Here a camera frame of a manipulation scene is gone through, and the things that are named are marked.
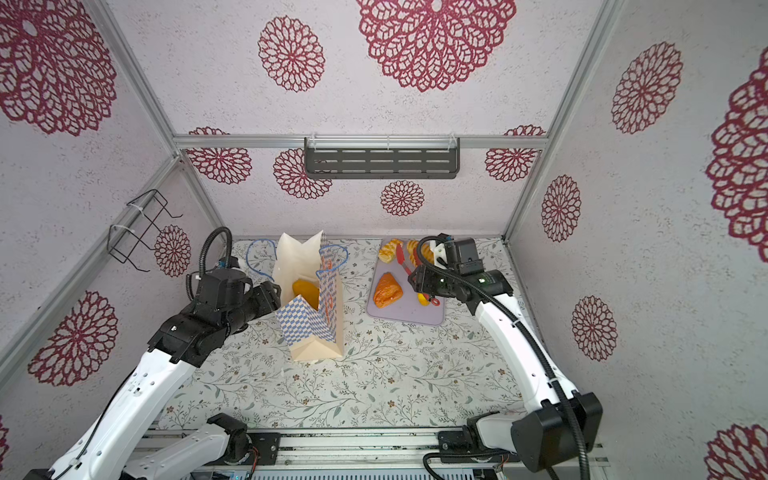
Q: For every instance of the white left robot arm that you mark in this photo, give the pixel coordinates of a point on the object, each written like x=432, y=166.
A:
x=222, y=303

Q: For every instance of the twisted bread lower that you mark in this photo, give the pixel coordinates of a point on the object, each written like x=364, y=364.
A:
x=416, y=252

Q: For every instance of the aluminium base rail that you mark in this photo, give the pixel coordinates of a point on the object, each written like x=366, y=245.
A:
x=389, y=453

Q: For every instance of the red kitchen tongs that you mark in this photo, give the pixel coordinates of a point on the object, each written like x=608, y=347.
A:
x=402, y=262

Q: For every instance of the grey wall shelf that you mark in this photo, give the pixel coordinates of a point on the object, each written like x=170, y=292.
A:
x=387, y=159

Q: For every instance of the striped bread roll left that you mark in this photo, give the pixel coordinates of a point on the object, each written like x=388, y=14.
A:
x=388, y=251

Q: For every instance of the checkered paper bakery bag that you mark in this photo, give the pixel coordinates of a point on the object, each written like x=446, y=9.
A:
x=308, y=273

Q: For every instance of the orange croissant pastry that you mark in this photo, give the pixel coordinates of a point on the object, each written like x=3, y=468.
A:
x=387, y=291

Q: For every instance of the black wire wall rack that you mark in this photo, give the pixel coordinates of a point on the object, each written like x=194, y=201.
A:
x=126, y=236

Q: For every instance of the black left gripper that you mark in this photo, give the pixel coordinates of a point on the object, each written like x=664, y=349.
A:
x=268, y=299

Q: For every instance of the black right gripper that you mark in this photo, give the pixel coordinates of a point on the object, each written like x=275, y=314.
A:
x=424, y=279

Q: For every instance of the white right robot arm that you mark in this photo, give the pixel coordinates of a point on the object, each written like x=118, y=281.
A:
x=560, y=423

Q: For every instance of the lilac plastic tray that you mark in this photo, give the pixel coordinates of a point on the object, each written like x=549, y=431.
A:
x=407, y=309

